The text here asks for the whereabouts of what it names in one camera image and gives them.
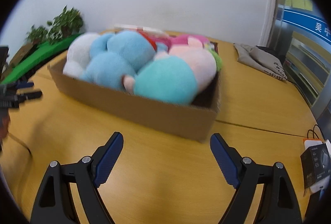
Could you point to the grey canvas tote bag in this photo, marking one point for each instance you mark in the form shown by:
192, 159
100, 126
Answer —
260, 60

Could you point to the small black product box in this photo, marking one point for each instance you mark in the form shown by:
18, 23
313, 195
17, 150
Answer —
315, 164

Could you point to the yellow sticky notes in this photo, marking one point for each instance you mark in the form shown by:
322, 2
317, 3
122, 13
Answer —
300, 4

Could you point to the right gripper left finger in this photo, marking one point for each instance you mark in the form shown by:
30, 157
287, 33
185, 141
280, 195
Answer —
54, 202

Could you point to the pink bear plush toy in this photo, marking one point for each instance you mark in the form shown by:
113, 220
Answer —
164, 43

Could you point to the white plush toy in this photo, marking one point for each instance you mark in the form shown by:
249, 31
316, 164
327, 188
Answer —
78, 55

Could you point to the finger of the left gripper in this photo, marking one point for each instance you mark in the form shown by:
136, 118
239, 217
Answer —
19, 85
23, 97

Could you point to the teal and pink plush doll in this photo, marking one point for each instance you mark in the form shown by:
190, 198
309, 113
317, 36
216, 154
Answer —
175, 78

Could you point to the light blue plush toy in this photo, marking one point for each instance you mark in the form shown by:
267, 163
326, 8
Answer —
113, 56

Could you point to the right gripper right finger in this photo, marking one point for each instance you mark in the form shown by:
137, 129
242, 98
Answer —
278, 202

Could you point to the potted green plant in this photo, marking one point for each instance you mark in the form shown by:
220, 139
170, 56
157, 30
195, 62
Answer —
37, 35
64, 25

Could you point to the brown cardboard box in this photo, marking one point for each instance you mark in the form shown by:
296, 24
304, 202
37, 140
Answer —
192, 121

